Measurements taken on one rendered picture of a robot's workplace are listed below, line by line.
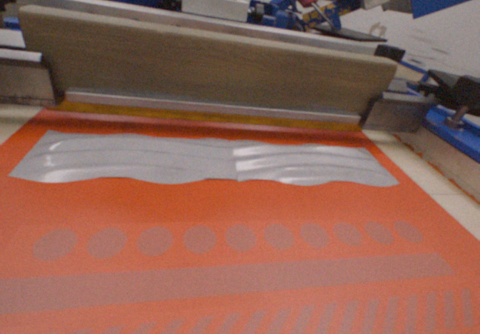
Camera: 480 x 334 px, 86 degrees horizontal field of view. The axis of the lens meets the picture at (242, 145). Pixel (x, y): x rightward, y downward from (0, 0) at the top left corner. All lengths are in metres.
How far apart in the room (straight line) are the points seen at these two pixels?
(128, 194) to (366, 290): 0.18
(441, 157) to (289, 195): 0.22
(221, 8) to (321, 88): 0.30
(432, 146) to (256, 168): 0.24
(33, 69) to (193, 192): 0.18
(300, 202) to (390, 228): 0.08
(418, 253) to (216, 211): 0.16
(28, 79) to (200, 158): 0.17
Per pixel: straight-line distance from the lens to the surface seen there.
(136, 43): 0.28
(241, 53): 0.28
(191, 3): 0.56
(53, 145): 0.28
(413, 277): 0.24
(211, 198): 0.22
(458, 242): 0.30
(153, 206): 0.21
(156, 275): 0.18
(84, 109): 0.33
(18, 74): 0.31
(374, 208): 0.27
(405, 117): 0.39
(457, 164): 0.38
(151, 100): 0.28
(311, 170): 0.27
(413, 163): 0.39
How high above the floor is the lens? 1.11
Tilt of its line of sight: 32 degrees down
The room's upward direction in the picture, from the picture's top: 11 degrees clockwise
